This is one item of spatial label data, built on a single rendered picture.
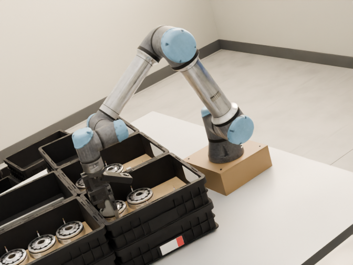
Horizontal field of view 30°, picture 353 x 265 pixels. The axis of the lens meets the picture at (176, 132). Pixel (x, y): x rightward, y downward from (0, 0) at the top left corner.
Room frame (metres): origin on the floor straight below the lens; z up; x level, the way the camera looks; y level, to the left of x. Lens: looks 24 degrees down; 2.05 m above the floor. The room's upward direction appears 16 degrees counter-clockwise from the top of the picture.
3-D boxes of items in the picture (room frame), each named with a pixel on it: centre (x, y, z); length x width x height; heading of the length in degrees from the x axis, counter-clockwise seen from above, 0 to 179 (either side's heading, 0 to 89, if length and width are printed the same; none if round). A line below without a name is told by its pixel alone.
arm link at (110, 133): (2.17, 0.23, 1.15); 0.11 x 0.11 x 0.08; 20
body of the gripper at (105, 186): (2.12, 0.32, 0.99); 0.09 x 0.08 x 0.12; 105
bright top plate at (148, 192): (2.19, 0.20, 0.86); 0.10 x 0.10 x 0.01
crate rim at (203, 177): (2.13, 0.18, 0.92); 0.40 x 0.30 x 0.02; 110
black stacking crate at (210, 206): (2.13, 0.18, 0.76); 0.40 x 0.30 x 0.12; 110
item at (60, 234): (2.09, 0.47, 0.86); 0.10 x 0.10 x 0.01
